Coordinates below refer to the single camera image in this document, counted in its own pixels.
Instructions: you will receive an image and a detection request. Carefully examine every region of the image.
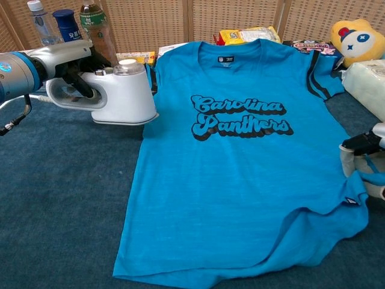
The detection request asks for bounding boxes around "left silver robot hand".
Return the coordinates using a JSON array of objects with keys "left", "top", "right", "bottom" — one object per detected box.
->
[{"left": 29, "top": 39, "right": 112, "bottom": 99}]

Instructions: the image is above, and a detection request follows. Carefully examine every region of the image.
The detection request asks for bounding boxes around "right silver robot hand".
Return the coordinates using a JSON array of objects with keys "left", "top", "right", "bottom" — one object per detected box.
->
[{"left": 339, "top": 122, "right": 385, "bottom": 199}]

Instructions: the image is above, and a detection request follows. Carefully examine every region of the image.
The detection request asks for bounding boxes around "white handheld garment steamer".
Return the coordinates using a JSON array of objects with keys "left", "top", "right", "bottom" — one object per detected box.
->
[{"left": 45, "top": 59, "right": 159, "bottom": 126}]

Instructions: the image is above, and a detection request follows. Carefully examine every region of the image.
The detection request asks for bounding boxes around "blue Carolina Panthers t-shirt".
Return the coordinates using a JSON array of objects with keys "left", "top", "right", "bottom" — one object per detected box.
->
[{"left": 112, "top": 38, "right": 370, "bottom": 279}]

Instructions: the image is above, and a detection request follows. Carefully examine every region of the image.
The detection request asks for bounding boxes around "white bottle blue cap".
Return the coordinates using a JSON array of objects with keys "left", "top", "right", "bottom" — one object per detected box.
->
[{"left": 52, "top": 8, "right": 84, "bottom": 43}]

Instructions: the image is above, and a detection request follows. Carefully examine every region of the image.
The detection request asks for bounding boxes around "clear water bottle white cap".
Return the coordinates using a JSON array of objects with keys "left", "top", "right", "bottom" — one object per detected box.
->
[{"left": 26, "top": 0, "right": 61, "bottom": 46}]

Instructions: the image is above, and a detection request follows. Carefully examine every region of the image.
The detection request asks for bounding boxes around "green label tea bottle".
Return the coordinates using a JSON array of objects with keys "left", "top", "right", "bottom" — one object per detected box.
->
[{"left": 79, "top": 0, "right": 119, "bottom": 67}]

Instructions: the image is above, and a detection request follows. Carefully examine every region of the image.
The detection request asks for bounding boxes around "long white cotton pad pack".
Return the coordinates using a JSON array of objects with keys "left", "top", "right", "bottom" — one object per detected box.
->
[{"left": 341, "top": 59, "right": 385, "bottom": 123}]

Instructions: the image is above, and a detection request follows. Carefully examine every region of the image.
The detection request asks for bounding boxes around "yellow snack box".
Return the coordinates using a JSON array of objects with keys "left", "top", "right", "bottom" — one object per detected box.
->
[{"left": 115, "top": 51, "right": 157, "bottom": 67}]

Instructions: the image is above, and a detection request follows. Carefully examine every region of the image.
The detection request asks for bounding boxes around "bamboo folding screen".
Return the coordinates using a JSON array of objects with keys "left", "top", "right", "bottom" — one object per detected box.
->
[{"left": 0, "top": 0, "right": 385, "bottom": 55}]

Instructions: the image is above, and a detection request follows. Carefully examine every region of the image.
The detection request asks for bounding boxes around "yellow plush toy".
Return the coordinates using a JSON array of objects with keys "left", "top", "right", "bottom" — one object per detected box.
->
[{"left": 330, "top": 18, "right": 385, "bottom": 69}]

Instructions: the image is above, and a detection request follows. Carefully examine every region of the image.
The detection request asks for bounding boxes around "pink white tissue pack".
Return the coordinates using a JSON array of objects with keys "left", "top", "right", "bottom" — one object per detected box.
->
[{"left": 158, "top": 43, "right": 187, "bottom": 58}]

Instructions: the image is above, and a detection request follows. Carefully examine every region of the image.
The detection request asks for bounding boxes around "black pink pad pack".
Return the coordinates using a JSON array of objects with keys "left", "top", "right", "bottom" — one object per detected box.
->
[{"left": 284, "top": 40, "right": 343, "bottom": 60}]

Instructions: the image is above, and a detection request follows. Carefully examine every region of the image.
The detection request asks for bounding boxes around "dark teal table mat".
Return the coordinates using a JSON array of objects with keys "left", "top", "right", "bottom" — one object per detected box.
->
[{"left": 0, "top": 57, "right": 385, "bottom": 289}]

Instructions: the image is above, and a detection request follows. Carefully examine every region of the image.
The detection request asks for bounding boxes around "yellow snack bag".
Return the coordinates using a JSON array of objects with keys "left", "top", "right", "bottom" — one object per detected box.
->
[{"left": 218, "top": 26, "right": 281, "bottom": 46}]

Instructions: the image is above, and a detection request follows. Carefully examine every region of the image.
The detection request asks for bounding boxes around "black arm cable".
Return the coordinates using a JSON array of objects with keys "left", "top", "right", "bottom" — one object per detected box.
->
[{"left": 0, "top": 95, "right": 33, "bottom": 137}]

